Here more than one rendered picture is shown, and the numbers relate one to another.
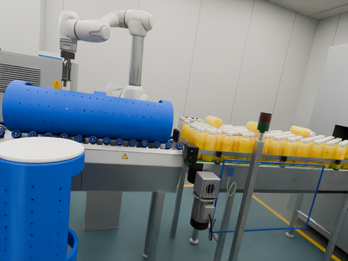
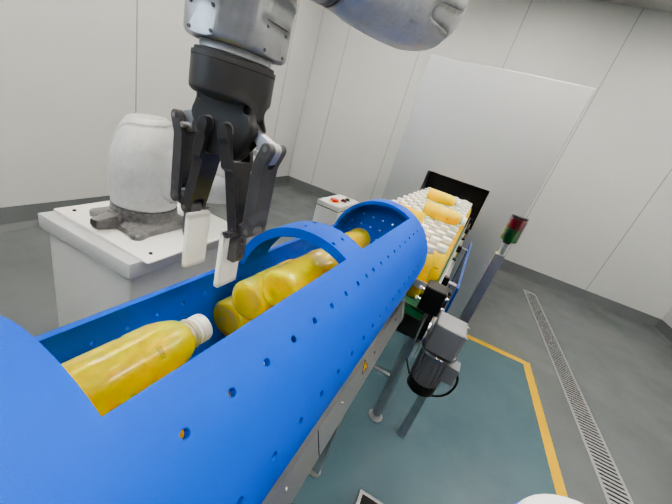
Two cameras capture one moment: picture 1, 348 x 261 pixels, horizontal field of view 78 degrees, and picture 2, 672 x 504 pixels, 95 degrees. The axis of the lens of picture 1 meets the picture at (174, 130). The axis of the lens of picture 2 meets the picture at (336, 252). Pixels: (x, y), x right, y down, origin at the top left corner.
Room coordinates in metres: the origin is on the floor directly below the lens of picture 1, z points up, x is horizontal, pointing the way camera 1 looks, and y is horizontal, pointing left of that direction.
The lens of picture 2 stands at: (0.97, 0.83, 1.41)
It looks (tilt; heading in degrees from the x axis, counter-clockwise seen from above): 23 degrees down; 307
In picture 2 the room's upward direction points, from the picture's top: 17 degrees clockwise
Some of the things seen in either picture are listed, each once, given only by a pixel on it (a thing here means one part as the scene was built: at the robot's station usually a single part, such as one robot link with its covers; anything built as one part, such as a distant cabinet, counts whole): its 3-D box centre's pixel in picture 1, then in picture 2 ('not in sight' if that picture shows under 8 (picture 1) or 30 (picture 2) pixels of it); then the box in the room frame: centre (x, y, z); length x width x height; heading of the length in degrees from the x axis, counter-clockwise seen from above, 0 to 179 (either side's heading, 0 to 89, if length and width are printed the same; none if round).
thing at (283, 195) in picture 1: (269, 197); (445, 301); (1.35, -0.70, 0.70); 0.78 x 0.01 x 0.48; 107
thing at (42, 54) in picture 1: (51, 56); not in sight; (2.63, 1.58, 1.48); 0.24 x 0.12 x 0.08; 119
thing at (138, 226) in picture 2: not in sight; (138, 212); (1.84, 0.58, 1.04); 0.22 x 0.18 x 0.06; 110
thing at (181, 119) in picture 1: (190, 124); (336, 211); (1.77, -0.13, 1.05); 0.20 x 0.10 x 0.10; 107
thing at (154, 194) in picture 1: (151, 220); not in sight; (1.48, 0.06, 0.31); 0.06 x 0.06 x 0.63; 17
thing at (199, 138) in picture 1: (198, 144); (418, 271); (1.35, -0.17, 0.99); 0.07 x 0.07 x 0.19
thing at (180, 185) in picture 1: (180, 185); not in sight; (1.77, -0.13, 0.50); 0.04 x 0.04 x 1.00; 17
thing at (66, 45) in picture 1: (68, 46); (240, 20); (1.27, 0.67, 1.46); 0.09 x 0.09 x 0.06
